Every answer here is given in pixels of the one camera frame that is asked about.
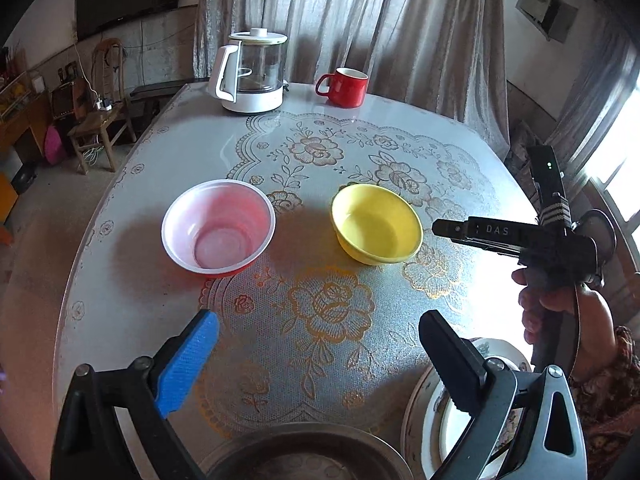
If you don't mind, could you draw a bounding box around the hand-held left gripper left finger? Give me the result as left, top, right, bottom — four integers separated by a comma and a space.
50, 309, 221, 480

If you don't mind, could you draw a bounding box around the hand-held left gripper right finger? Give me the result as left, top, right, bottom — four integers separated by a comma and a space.
419, 310, 588, 480

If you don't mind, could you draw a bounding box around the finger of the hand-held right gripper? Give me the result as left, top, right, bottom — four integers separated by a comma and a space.
452, 237, 522, 262
432, 216, 538, 257

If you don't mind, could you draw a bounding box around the large white dragon-print plate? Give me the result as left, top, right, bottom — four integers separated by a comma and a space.
400, 337, 533, 480

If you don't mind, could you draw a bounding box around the small white plate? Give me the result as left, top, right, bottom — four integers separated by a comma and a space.
422, 342, 532, 480

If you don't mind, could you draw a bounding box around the yellow bowl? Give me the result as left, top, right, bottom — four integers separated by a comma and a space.
331, 183, 424, 266

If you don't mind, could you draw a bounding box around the red plastic bowl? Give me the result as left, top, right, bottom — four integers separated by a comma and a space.
161, 179, 277, 278

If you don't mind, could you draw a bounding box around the metal bowl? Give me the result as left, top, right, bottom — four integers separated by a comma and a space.
200, 422, 416, 480

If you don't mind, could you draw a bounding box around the person's right forearm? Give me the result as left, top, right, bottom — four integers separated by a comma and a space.
570, 325, 640, 480

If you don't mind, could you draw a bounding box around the person's right hand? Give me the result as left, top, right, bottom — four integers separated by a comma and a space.
512, 268, 618, 382

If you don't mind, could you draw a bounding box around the bright window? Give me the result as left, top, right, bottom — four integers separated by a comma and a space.
582, 90, 640, 241

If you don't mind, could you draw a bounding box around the grey side curtain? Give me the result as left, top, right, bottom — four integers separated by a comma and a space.
545, 10, 640, 181

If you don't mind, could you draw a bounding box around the red mug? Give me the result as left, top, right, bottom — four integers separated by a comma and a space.
315, 67, 370, 109

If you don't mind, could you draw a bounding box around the wooden chair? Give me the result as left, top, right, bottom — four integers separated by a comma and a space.
67, 37, 137, 176

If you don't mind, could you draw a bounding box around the pink bag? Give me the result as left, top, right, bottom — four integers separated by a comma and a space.
44, 125, 62, 166

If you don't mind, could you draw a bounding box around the black bench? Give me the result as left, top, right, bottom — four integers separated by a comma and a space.
129, 77, 211, 111

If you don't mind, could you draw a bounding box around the white glass electric kettle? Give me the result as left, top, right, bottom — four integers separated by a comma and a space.
207, 27, 291, 113

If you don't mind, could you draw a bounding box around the orange wooden desk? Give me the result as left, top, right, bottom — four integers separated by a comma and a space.
0, 105, 53, 221

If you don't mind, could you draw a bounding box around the black speaker box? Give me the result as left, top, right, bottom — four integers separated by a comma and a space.
51, 84, 81, 121

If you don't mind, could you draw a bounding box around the cluttered wooden shelf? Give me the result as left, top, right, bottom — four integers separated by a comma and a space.
0, 67, 46, 121

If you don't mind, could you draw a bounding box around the wall electrical panel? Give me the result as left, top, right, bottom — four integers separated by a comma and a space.
515, 0, 580, 43

